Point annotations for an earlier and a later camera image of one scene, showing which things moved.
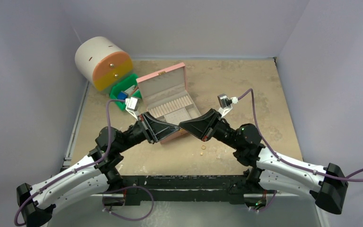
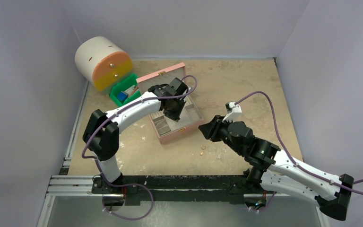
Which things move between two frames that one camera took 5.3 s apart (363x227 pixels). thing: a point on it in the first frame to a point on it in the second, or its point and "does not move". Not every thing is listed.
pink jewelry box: (164, 95) does not move
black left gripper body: (140, 132) to (174, 112)
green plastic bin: (123, 85) does not move
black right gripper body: (211, 125) does not move
